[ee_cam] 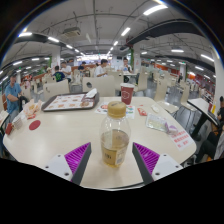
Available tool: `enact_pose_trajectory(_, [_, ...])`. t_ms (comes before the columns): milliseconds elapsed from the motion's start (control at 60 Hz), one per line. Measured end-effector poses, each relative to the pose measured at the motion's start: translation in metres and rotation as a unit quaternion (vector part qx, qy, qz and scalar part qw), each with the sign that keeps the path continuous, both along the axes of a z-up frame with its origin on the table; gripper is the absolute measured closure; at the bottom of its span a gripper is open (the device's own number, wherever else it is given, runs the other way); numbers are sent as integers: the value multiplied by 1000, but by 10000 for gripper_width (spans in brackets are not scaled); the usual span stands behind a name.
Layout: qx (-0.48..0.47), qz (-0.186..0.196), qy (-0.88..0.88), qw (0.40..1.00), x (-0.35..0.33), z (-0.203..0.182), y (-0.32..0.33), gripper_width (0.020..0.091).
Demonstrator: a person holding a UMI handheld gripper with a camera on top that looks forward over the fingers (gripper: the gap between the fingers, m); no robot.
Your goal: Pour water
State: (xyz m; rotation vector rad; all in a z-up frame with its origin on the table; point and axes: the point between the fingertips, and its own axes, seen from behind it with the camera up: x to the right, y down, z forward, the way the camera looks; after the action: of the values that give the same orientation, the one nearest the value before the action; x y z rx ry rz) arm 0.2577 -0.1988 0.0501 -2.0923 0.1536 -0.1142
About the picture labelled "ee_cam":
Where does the red paper cup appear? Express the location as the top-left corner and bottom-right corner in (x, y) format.
(120, 82), (135, 106)

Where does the flat round red coaster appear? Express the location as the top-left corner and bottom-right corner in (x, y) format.
(28, 119), (42, 131)

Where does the group of beige chairs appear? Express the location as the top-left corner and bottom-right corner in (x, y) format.
(133, 66), (201, 114)

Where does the dark food tray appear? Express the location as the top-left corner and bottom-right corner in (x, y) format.
(41, 92), (100, 112)

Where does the black backpack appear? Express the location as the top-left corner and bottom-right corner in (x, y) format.
(18, 95), (31, 111)

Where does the group of ceiling lights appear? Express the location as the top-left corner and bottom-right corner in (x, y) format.
(0, 3), (216, 76)

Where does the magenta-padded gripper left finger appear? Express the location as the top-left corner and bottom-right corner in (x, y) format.
(44, 142), (92, 186)

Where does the printed paper tray liner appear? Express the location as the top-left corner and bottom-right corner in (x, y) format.
(45, 94), (92, 110)

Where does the beige chair with round hole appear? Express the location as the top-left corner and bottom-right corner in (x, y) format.
(42, 79), (71, 101)
(82, 75), (117, 98)

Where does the paper bag of fries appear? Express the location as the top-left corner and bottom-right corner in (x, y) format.
(22, 99), (43, 118)

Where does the crumpled white napkin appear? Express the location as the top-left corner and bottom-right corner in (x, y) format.
(84, 87), (98, 99)

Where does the colourful sticker sheet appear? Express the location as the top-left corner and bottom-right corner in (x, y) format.
(94, 102), (136, 120)

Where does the white notice sticker red text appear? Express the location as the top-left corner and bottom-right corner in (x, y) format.
(171, 129), (193, 151)

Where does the ceiling air conditioner unit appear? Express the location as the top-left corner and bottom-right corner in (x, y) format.
(61, 26), (82, 38)

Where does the clear tea bottle tan cap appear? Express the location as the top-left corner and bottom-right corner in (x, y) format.
(99, 100), (132, 168)

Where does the clear plastic packet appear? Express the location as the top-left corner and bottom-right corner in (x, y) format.
(145, 113), (179, 136)

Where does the patterned white mug gold handle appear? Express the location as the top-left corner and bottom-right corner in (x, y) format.
(11, 114), (24, 130)

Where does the red cardboard carton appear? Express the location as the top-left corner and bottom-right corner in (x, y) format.
(4, 122), (14, 135)

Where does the person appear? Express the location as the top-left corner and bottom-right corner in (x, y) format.
(52, 65), (67, 83)
(94, 58), (109, 78)
(3, 72), (29, 116)
(119, 57), (133, 83)
(60, 61), (73, 83)
(196, 96), (224, 164)

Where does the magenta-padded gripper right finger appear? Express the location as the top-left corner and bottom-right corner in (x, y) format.
(131, 142), (184, 186)

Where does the neighbouring table with black edge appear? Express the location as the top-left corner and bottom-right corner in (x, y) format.
(187, 97), (219, 141)

